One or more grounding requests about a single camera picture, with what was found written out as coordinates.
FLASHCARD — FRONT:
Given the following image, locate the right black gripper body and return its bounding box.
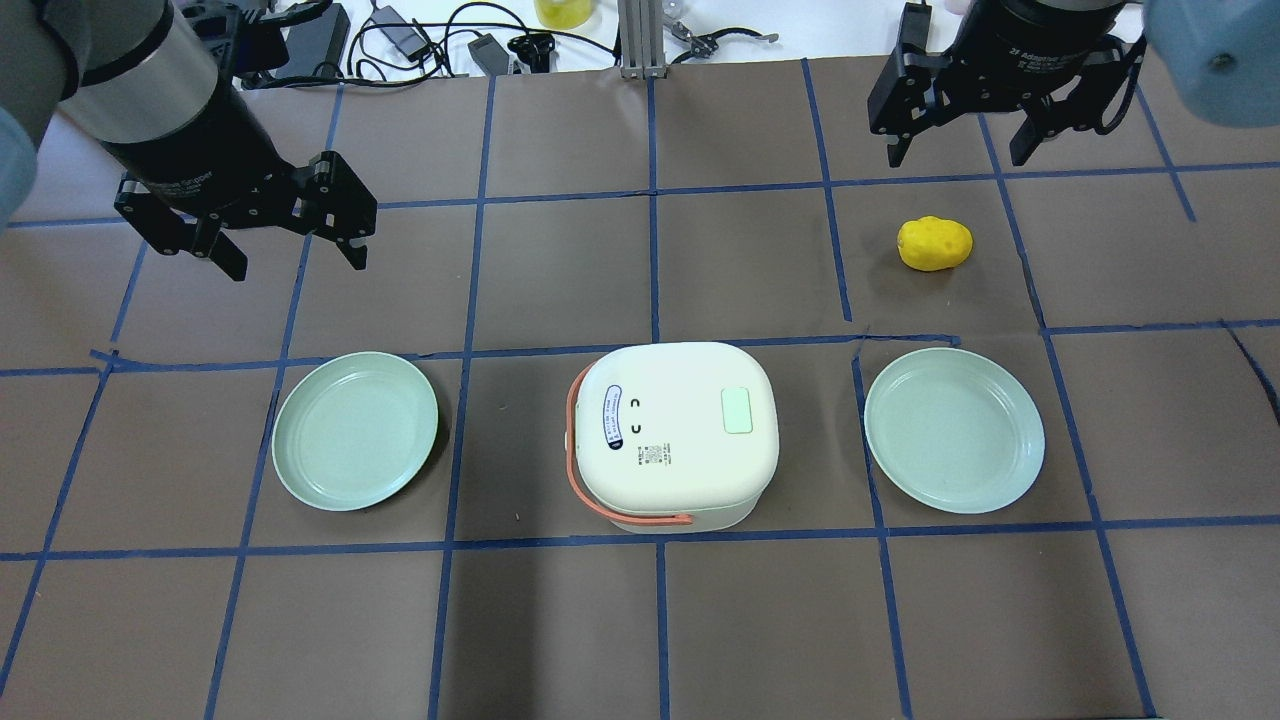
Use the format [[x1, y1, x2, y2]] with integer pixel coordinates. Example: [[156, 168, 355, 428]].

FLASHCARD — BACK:
[[945, 1, 1126, 102]]

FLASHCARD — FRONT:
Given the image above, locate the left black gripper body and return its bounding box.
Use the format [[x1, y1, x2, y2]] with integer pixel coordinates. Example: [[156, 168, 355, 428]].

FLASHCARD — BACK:
[[101, 86, 300, 232]]

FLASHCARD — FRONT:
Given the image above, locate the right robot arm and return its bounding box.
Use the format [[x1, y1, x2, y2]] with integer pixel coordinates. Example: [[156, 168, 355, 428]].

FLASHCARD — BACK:
[[867, 1, 1279, 167]]

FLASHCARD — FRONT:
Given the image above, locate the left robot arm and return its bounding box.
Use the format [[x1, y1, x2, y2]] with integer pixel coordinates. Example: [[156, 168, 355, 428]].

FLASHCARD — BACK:
[[3, 1, 378, 281]]

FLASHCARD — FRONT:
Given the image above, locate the yellow potato toy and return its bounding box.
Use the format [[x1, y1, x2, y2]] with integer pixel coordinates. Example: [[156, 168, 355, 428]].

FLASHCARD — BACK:
[[896, 217, 975, 272]]

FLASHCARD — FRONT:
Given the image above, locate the black laptop power brick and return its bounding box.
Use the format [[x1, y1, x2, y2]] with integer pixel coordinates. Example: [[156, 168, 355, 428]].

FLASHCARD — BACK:
[[271, 3, 349, 79]]

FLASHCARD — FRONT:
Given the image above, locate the black clamp tool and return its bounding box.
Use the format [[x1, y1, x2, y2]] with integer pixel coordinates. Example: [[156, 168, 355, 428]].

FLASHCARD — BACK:
[[663, 17, 780, 65]]

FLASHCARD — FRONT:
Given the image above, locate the small grey adapter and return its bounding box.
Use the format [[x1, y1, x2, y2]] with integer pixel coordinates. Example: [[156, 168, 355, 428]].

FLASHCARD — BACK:
[[467, 35, 515, 77]]

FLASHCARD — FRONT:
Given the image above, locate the left pale green plate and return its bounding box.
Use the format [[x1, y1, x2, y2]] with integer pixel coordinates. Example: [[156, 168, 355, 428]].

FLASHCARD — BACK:
[[270, 351, 440, 512]]

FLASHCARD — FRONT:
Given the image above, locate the pale green plate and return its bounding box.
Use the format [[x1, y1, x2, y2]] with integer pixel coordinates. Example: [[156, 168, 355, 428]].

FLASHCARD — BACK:
[[864, 347, 1046, 515], [270, 351, 440, 512]]

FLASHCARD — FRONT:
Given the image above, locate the yellow cup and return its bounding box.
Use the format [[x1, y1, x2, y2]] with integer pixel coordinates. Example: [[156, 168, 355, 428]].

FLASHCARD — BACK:
[[532, 0, 595, 31]]

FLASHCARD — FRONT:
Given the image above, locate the right pale green plate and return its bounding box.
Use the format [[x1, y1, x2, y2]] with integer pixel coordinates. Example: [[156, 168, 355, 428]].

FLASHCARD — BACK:
[[864, 347, 1046, 515]]

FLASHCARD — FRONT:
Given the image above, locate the black power adapter with cable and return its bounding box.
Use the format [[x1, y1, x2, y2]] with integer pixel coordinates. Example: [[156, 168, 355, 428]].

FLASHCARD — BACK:
[[339, 1, 463, 90]]

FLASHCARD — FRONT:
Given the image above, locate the aluminium profile post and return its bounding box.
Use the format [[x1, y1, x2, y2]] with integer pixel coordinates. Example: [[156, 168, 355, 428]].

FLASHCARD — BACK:
[[617, 0, 668, 79]]

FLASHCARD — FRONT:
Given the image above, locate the white rice cooker orange handle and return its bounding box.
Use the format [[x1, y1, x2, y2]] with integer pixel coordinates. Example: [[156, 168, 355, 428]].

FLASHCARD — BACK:
[[564, 342, 780, 534]]

